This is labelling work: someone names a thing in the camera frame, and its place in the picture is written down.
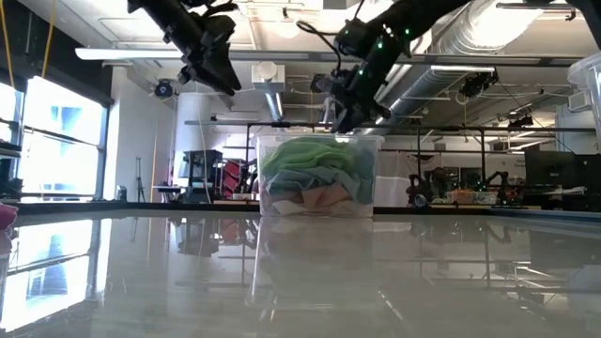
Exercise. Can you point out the person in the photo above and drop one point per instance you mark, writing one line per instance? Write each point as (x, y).
(436, 183)

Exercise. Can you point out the magenta towel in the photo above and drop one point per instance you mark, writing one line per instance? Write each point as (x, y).
(7, 216)

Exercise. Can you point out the black tripod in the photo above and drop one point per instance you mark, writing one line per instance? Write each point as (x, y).
(140, 183)

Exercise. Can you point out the black equipment rack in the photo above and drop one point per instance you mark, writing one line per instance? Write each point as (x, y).
(202, 173)

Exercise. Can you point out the red object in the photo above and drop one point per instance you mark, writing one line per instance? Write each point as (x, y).
(231, 176)

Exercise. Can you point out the large bright window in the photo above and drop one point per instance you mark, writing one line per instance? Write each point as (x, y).
(61, 141)

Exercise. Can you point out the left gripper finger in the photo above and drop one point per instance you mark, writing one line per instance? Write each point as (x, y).
(206, 81)
(223, 72)

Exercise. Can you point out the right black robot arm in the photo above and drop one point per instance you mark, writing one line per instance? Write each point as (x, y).
(404, 23)

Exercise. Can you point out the black ceiling equipment cluster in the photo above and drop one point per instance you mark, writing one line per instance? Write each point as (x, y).
(479, 83)

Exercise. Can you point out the long ceiling light bar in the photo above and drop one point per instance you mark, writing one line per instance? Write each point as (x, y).
(127, 53)

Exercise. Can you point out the green towel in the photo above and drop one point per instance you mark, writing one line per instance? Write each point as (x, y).
(305, 155)

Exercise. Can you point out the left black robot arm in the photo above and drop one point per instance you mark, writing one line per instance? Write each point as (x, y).
(159, 14)

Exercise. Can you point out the white towel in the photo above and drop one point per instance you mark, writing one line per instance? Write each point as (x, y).
(286, 208)

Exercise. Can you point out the white ceiling box unit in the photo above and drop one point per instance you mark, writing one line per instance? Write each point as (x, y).
(267, 77)

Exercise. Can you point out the black pipe frame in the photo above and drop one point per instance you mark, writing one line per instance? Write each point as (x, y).
(482, 159)

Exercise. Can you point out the black aluminium table frame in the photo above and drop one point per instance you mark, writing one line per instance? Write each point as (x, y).
(141, 206)

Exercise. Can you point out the round black ceiling fixture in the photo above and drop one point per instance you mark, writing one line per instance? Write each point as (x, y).
(163, 89)
(319, 83)

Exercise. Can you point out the silver ventilation duct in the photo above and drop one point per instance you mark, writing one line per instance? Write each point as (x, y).
(436, 80)

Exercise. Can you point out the black monitor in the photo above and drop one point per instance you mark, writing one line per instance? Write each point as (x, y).
(549, 169)
(589, 173)

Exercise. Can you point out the pink towel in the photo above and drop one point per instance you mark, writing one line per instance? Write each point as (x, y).
(324, 196)

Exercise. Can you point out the white wall speaker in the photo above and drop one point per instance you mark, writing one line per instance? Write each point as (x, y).
(580, 101)

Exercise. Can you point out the light blue towel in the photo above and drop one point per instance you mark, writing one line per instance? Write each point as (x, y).
(328, 180)

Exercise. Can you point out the background black robot arm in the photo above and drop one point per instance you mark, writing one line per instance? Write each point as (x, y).
(413, 188)
(497, 180)

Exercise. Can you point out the white curtain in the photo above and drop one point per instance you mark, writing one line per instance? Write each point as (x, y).
(394, 183)

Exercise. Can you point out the clear plastic bin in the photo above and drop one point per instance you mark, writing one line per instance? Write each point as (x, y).
(589, 75)
(378, 164)

